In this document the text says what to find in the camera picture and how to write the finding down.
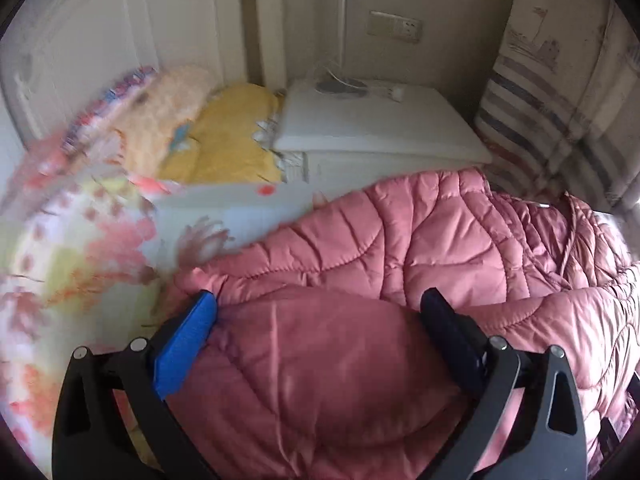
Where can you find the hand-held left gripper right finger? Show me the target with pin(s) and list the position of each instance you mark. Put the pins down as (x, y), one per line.
(452, 342)

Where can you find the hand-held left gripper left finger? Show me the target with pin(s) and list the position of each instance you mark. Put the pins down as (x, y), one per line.
(184, 347)

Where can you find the pink quilted jacket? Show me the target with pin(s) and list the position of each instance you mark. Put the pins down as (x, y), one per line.
(350, 240)

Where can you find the floral bed sheet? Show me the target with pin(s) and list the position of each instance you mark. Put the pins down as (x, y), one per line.
(75, 240)

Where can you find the white nightstand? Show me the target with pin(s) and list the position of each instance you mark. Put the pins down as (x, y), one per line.
(375, 130)

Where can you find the peach fluffy pillow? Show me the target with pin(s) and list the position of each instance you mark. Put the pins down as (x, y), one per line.
(160, 110)

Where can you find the striped printed curtain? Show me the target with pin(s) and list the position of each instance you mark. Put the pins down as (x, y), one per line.
(525, 110)

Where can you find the colourful patterned pillow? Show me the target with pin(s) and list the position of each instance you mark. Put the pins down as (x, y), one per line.
(90, 120)

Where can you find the white table lamp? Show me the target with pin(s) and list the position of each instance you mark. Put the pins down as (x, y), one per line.
(335, 86)

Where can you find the white headboard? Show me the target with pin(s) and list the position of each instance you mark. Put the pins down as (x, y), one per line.
(100, 25)

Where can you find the wall socket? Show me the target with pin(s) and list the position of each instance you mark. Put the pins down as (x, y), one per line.
(395, 26)

